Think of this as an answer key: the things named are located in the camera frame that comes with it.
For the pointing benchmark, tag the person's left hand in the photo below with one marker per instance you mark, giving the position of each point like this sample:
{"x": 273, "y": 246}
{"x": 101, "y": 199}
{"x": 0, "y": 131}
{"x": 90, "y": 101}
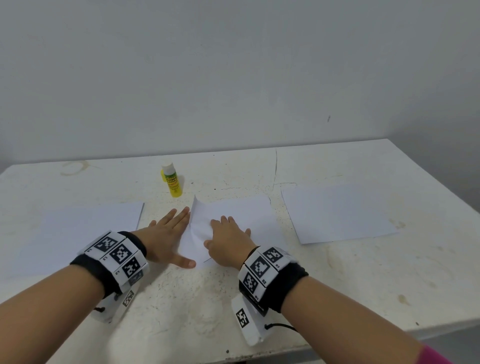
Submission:
{"x": 163, "y": 240}

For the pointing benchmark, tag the person's right hand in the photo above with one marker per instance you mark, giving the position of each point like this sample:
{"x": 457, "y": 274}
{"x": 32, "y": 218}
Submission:
{"x": 229, "y": 244}

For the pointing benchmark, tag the glued white paper sheet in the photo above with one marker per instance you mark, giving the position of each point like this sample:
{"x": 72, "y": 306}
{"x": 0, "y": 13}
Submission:
{"x": 259, "y": 214}

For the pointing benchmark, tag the yellow glue stick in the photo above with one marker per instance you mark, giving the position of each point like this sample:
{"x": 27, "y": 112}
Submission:
{"x": 173, "y": 182}

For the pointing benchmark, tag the stack of white paper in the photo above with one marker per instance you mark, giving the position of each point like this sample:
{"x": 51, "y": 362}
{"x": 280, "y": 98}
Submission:
{"x": 67, "y": 236}
{"x": 337, "y": 214}

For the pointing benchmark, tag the person's right forearm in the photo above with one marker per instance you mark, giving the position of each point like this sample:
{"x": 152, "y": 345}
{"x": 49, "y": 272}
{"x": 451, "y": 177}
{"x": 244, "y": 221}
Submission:
{"x": 352, "y": 330}

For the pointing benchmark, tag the person's left forearm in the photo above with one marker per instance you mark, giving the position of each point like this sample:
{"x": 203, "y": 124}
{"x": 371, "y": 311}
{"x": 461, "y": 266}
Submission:
{"x": 45, "y": 322}

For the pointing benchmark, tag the black marker wristband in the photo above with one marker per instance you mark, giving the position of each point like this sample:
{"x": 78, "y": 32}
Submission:
{"x": 112, "y": 259}
{"x": 270, "y": 277}

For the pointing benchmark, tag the pink sleeve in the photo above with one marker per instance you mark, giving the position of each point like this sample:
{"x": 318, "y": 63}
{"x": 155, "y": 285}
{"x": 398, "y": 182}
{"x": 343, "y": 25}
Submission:
{"x": 435, "y": 355}

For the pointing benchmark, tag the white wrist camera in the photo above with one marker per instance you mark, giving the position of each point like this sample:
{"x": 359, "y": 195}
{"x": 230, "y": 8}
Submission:
{"x": 247, "y": 321}
{"x": 112, "y": 306}

